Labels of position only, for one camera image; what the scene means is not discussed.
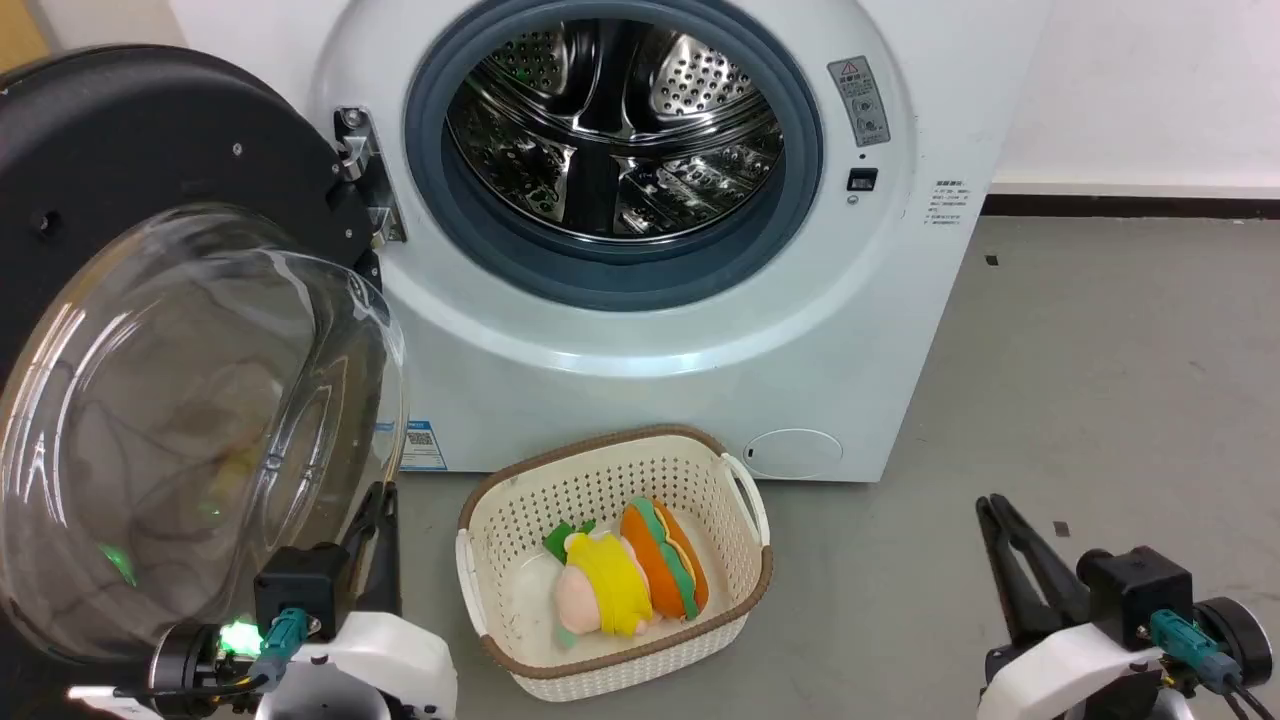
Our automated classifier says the white front-load washing machine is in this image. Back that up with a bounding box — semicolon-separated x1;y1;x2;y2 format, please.
165;0;1051;486

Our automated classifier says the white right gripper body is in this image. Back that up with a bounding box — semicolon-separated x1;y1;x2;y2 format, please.
978;618;1173;720

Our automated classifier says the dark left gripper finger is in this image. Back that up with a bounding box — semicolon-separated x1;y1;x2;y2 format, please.
340;482;385;613
376;484;403;613

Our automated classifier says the metal door hinge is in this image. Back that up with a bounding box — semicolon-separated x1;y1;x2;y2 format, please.
333;105;408;246

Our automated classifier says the teal plug black cable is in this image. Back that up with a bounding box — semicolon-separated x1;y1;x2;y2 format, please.
110;606;309;699
1148;608;1280;720

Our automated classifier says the right teal plug black cable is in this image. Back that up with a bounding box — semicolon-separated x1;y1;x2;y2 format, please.
1148;608;1280;720

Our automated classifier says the black washer door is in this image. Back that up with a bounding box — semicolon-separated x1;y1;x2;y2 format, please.
0;43;409;720

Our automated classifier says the blue white energy sticker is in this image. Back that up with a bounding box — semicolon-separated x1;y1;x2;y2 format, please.
400;418;448;473

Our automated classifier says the round white filter cover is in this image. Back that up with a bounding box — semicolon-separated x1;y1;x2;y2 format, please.
743;428;844;480

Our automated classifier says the yellow pink plush doll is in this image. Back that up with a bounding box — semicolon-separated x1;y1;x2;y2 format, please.
543;518;656;646

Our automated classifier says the black wall baseboard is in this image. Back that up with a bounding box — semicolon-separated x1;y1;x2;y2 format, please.
983;194;1280;220

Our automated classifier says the orange hot dog plush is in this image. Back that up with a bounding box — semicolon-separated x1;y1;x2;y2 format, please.
620;497;710;621

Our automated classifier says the stainless steel drum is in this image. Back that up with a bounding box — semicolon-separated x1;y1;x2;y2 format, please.
445;18;786;246

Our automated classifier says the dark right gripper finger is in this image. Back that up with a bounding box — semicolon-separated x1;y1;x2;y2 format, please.
976;494;1046;646
994;494;1093;631

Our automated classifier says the grey warning label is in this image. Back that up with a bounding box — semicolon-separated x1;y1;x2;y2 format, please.
827;55;892;148

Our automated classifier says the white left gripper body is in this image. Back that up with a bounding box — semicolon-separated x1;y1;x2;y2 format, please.
256;608;459;720

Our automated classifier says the left teal plug black cable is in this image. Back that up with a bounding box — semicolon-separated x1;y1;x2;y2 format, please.
110;606;309;699

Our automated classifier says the cream laundry basket brown rim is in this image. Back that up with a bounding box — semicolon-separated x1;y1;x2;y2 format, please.
456;424;774;702

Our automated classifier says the tan wooden panel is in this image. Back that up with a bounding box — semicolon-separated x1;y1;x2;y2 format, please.
0;0;49;73

